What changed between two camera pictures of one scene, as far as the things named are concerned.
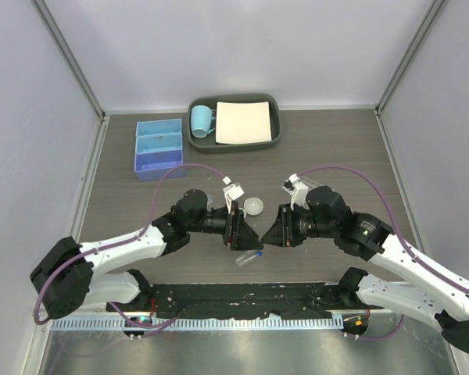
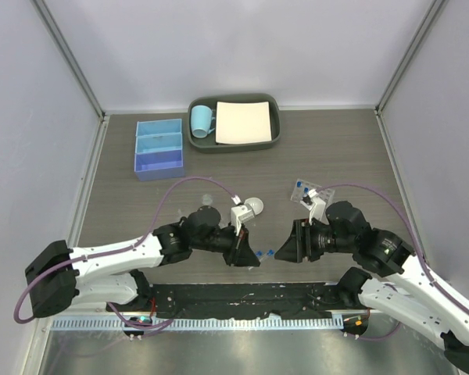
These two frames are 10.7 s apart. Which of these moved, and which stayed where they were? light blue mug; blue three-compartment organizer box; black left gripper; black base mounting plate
Moved: black left gripper
Stayed: light blue mug; black base mounting plate; blue three-compartment organizer box
